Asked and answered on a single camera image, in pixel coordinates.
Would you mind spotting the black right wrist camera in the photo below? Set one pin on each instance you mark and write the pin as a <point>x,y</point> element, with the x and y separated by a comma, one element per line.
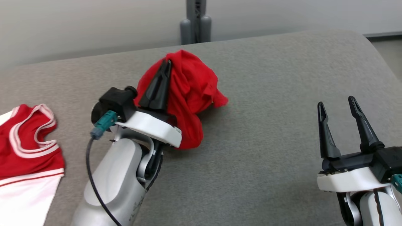
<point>391,161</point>

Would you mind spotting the grey metal stand post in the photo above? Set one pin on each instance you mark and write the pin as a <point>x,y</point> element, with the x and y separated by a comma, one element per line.
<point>196,18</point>

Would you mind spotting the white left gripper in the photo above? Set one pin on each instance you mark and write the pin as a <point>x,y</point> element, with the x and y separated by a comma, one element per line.
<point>154,127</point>

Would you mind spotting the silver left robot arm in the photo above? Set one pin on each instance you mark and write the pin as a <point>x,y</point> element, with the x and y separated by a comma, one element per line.
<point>116,175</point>

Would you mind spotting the red shorts with white stripe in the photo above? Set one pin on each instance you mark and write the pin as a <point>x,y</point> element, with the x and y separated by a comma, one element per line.
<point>188,88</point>

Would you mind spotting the red and white basketball jersey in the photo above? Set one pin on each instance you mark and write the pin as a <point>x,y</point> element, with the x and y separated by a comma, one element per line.
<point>25,150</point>

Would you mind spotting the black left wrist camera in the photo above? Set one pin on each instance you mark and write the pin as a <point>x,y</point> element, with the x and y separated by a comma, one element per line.
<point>117,100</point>

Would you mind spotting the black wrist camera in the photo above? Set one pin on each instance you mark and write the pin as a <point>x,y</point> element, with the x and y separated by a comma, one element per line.
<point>391,161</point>
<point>117,100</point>

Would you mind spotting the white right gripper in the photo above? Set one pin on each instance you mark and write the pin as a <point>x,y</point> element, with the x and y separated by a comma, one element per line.
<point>348,180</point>

